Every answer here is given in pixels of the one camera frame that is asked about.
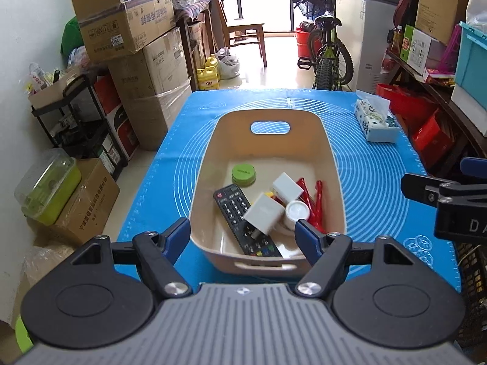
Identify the white masking tape roll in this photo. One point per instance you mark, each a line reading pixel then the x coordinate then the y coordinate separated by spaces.
pixel 283 229

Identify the yellow oil jug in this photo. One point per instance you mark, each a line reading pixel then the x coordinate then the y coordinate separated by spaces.
pixel 208 76

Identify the wooden chair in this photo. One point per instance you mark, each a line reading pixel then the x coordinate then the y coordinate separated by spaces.
pixel 239 32

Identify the top open cardboard box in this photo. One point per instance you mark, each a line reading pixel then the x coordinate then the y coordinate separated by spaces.
pixel 117 28

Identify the red shopping bag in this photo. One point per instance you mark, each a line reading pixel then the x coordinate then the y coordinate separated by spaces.
pixel 427 128

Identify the yellow tape dispenser red wheel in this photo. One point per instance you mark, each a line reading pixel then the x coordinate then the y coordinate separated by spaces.
pixel 272 196

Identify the white cube charger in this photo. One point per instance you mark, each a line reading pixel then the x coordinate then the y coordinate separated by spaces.
pixel 285 189

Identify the green white carton box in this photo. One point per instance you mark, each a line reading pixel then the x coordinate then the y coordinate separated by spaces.
pixel 415 48

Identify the red plastic figure toy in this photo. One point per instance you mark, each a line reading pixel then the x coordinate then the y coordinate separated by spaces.
pixel 316 207

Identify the lower stacked cardboard box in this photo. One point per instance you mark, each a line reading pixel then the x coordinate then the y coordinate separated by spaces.
pixel 153 85

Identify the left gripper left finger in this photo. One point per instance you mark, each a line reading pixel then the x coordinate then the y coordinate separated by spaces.
pixel 156 255

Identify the green round lid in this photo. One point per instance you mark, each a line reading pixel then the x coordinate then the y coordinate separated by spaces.
pixel 243 174

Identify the green lidded food container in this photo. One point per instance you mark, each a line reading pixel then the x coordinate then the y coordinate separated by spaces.
pixel 47 186

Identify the green black bicycle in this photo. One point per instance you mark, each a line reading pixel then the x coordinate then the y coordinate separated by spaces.
pixel 329 57

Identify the black remote control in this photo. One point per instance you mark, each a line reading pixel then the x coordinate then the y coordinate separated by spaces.
pixel 233 204

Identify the tall leaning cardboard box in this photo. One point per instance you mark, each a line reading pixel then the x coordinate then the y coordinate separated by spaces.
pixel 438 18

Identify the black metal shelf rack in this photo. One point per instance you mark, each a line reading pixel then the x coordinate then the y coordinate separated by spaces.
pixel 77 124

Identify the floor cardboard box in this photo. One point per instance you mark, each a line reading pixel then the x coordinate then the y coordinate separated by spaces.
pixel 86 213

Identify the white tissue box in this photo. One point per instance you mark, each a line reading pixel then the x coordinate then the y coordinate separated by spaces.
pixel 375 118

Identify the beige plastic storage bin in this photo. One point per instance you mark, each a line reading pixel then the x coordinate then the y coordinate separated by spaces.
pixel 273 141

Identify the teal plastic storage crate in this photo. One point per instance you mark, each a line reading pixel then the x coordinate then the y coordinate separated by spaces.
pixel 471 73

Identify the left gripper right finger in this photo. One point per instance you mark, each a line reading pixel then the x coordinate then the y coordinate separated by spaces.
pixel 327 255

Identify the white chest freezer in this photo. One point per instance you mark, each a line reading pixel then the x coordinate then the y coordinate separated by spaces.
pixel 364 30

